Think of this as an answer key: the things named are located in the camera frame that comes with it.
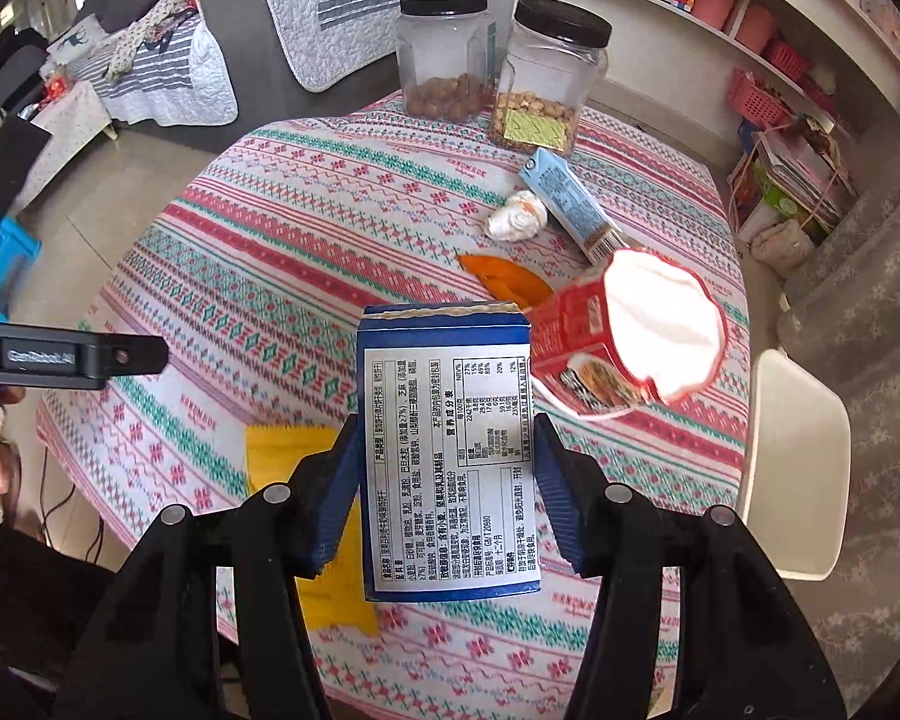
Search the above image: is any light blue milk carton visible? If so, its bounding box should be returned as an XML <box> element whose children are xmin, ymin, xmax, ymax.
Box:
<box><xmin>520</xmin><ymin>148</ymin><xmax>629</xmax><ymax>265</ymax></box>

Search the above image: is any pink basket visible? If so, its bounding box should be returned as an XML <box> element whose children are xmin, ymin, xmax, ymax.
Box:
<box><xmin>727</xmin><ymin>68</ymin><xmax>793</xmax><ymax>128</ymax></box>

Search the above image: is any white chair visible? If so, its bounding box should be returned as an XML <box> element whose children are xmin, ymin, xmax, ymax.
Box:
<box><xmin>736</xmin><ymin>349</ymin><xmax>852</xmax><ymax>582</ymax></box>

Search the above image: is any striped quilted sofa cover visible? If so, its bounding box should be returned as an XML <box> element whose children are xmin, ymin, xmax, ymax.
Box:
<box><xmin>71</xmin><ymin>0</ymin><xmax>490</xmax><ymax>129</ymax></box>

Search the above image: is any patterned tablecloth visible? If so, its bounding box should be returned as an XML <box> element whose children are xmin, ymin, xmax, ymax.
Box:
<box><xmin>37</xmin><ymin>98</ymin><xmax>751</xmax><ymax>718</ymax></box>

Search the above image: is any grey floral curtain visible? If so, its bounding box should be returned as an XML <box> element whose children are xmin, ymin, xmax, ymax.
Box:
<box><xmin>777</xmin><ymin>135</ymin><xmax>900</xmax><ymax>713</ymax></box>

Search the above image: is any jar with peanuts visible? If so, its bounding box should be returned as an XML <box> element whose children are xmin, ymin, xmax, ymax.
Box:
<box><xmin>489</xmin><ymin>0</ymin><xmax>613</xmax><ymax>158</ymax></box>

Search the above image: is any small table with dotted cloth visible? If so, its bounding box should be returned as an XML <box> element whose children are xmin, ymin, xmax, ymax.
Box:
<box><xmin>9</xmin><ymin>82</ymin><xmax>118</xmax><ymax>216</ymax></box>

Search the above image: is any jar with brown nuts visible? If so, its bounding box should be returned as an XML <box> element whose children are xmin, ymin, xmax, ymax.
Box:
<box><xmin>395</xmin><ymin>0</ymin><xmax>496</xmax><ymax>124</ymax></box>

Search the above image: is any white bookshelf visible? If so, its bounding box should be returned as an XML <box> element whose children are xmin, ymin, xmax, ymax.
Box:
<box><xmin>491</xmin><ymin>0</ymin><xmax>900</xmax><ymax>167</ymax></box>

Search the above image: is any red instant noodle cup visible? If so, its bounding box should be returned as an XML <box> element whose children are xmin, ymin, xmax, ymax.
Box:
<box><xmin>528</xmin><ymin>249</ymin><xmax>727</xmax><ymax>421</ymax></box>

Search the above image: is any blue snack box with label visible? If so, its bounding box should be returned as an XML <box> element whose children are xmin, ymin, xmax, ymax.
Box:
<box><xmin>356</xmin><ymin>302</ymin><xmax>541</xmax><ymax>603</ymax></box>

